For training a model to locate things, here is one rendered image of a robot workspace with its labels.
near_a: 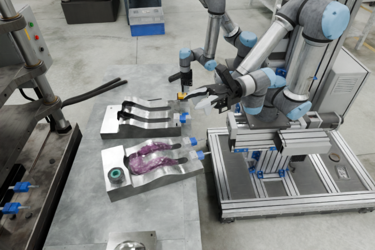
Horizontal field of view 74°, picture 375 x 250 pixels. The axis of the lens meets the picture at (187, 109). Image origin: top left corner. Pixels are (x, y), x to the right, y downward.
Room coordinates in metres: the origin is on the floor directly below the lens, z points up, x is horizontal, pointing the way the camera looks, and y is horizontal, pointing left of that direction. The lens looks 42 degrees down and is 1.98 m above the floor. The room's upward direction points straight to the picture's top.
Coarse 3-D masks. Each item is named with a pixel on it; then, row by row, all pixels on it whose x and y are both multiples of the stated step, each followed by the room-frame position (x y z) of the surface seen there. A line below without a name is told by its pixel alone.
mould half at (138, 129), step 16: (112, 112) 1.22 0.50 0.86; (128, 112) 1.14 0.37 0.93; (144, 112) 1.18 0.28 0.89; (160, 112) 1.19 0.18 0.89; (176, 112) 1.18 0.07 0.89; (112, 128) 1.07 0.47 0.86; (128, 128) 1.04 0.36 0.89; (144, 128) 1.04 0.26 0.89; (160, 128) 1.05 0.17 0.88; (176, 128) 1.05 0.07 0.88
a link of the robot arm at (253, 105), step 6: (246, 96) 0.77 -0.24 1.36; (252, 96) 0.74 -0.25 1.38; (258, 96) 0.74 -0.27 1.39; (264, 96) 0.75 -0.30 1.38; (246, 102) 0.76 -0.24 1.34; (252, 102) 0.74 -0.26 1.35; (258, 102) 0.74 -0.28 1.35; (246, 108) 0.75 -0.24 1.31; (252, 108) 0.74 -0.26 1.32; (258, 108) 0.74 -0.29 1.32; (252, 114) 0.74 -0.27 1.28
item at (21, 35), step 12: (0, 0) 1.10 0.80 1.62; (12, 12) 1.12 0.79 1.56; (12, 36) 1.11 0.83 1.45; (24, 36) 1.12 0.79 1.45; (24, 48) 1.10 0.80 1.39; (36, 60) 1.12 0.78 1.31; (48, 84) 1.13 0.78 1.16; (48, 96) 1.10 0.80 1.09; (60, 108) 1.14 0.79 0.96; (60, 120) 1.11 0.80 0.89; (60, 132) 1.09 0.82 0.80
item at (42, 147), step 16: (48, 128) 1.14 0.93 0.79; (32, 144) 1.00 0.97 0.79; (48, 144) 1.00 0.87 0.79; (64, 144) 1.00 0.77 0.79; (16, 160) 0.88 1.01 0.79; (32, 160) 0.88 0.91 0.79; (48, 160) 0.88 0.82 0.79; (64, 160) 0.90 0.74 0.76; (32, 176) 0.77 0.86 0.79; (48, 176) 0.77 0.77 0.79; (32, 192) 0.68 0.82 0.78; (48, 192) 0.68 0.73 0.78; (32, 208) 0.59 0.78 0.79; (48, 208) 0.61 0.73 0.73; (32, 224) 0.51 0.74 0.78; (16, 240) 0.44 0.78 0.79; (32, 240) 0.45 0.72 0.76
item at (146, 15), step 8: (136, 8) 4.54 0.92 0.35; (144, 8) 4.56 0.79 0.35; (152, 8) 4.58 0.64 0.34; (160, 8) 4.60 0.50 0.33; (128, 16) 4.16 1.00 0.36; (136, 16) 4.16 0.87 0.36; (144, 16) 4.19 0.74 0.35; (152, 16) 4.20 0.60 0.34; (160, 16) 4.22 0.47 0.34; (136, 24) 4.16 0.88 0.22
